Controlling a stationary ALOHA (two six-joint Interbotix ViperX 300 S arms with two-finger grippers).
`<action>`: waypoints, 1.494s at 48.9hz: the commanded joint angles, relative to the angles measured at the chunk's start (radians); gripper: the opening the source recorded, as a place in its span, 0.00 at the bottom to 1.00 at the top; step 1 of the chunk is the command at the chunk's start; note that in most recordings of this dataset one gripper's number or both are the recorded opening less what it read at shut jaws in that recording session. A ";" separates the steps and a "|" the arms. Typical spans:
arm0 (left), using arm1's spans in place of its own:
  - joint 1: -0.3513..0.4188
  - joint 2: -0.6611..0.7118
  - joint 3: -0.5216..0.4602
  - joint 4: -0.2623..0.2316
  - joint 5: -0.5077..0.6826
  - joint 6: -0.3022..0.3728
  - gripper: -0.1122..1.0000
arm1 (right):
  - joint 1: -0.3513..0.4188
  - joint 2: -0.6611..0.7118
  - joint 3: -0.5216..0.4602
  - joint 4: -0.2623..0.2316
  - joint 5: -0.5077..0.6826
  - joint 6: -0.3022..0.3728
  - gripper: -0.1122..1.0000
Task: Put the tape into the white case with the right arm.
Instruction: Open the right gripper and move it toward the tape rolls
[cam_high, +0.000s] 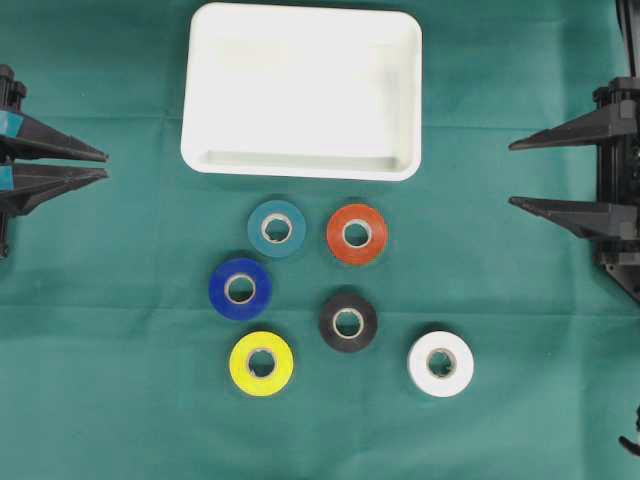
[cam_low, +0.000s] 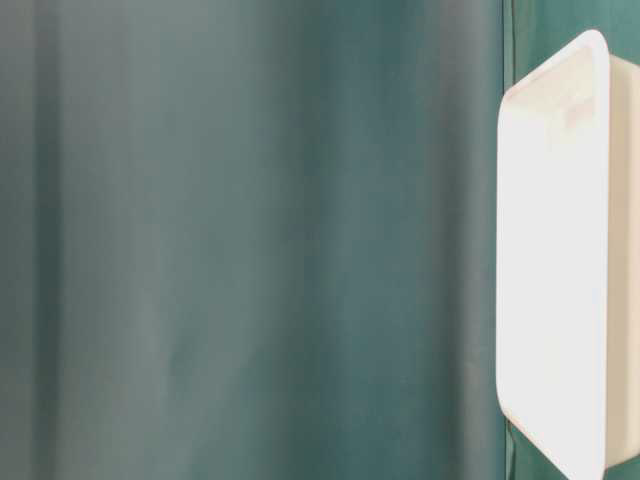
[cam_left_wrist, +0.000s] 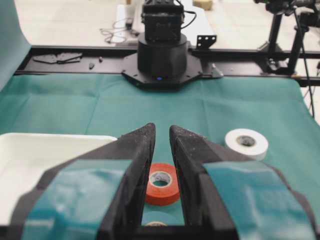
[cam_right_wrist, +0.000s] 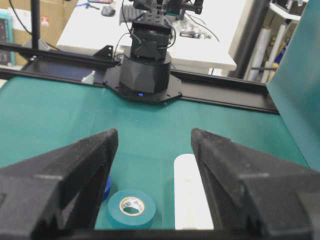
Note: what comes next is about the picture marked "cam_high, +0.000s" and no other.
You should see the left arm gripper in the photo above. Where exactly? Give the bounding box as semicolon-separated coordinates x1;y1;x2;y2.
1;64;108;216

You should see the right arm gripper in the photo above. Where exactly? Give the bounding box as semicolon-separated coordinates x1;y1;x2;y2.
508;77;639;270

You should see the red tape roll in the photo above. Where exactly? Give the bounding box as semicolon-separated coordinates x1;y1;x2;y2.
326;203;389;265

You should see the blue tape roll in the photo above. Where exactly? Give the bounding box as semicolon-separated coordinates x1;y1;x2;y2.
209;257;272;321

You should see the white tape roll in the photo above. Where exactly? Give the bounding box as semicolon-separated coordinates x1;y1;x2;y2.
407;331;475;398

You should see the black tape roll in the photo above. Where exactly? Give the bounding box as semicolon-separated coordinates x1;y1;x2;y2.
319;292;378;353

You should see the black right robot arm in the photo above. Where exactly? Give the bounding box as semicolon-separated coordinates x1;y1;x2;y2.
509;1;639;300

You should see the green tape roll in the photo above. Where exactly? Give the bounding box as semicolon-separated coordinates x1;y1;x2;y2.
247;200;307;258

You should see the white plastic tray case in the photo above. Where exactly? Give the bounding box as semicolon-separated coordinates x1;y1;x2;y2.
181;2;423;181

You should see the yellow tape roll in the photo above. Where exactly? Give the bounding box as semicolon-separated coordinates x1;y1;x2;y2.
229;331;294;397

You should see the green table cloth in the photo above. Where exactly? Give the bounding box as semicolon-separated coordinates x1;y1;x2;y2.
1;1;639;479

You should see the black cable bottom right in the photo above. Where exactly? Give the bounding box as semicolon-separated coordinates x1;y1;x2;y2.
618;402;640;459

